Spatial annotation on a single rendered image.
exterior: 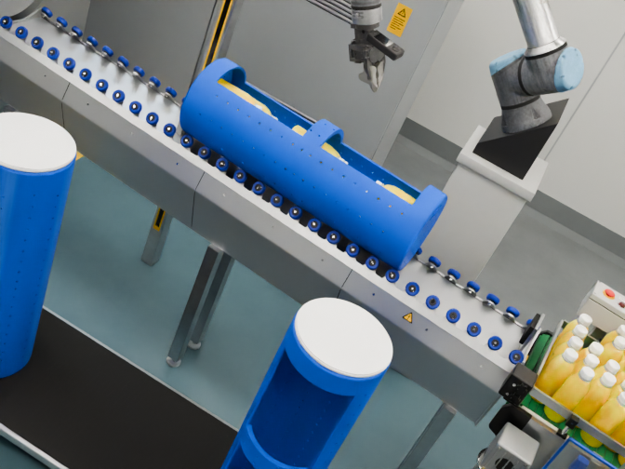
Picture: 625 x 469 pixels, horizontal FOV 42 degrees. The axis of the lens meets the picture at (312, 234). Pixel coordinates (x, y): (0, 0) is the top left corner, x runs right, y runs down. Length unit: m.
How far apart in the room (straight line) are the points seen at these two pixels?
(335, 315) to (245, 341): 1.36
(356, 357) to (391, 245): 0.48
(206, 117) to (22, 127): 0.57
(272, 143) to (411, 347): 0.79
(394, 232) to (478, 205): 0.83
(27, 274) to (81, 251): 1.10
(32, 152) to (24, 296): 0.50
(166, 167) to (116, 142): 0.22
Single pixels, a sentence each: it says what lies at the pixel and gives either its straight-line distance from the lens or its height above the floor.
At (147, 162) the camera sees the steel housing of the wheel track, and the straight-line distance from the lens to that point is 2.89.
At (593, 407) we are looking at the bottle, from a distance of 2.55.
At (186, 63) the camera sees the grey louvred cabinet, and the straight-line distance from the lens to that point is 4.55.
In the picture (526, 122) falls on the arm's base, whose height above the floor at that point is 1.30.
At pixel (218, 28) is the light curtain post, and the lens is 3.10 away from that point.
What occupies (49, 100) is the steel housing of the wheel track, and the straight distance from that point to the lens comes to 3.12.
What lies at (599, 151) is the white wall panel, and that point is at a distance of 5.34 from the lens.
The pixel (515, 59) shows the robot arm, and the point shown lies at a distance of 3.11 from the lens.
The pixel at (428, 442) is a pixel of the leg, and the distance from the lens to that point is 2.90.
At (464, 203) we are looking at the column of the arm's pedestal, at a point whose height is 0.91.
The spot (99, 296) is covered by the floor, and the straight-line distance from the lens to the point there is 3.53.
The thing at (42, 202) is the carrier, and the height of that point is 0.92.
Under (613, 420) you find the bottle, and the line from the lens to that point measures 2.52.
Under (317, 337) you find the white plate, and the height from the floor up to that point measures 1.04.
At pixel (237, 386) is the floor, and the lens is 3.36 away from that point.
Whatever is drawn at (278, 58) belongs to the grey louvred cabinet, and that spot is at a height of 0.67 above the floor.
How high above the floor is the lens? 2.44
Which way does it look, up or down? 35 degrees down
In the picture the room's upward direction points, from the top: 25 degrees clockwise
